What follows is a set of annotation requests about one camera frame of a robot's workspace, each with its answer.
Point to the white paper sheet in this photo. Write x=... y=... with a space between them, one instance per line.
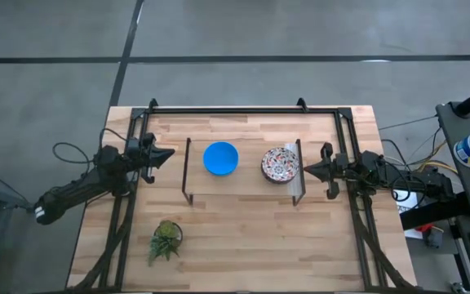
x=406 y=204

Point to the small potted green plant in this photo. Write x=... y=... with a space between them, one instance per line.
x=165 y=241

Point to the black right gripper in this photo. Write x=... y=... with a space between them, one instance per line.
x=335 y=165

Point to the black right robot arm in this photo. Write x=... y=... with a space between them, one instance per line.
x=402 y=175

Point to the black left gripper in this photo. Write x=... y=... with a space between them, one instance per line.
x=142 y=153

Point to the floral mini bowl orange blue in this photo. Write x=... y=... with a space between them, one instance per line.
x=279 y=181
x=280 y=163

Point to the black rack with clear shelf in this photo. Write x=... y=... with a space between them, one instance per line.
x=190 y=192

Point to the black aluminium rig frame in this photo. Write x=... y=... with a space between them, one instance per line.
x=341 y=122

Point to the small red object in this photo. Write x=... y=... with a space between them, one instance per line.
x=424 y=228

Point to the blue plastic bowl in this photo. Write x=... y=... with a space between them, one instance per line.
x=220 y=158

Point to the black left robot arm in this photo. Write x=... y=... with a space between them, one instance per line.
x=84 y=185

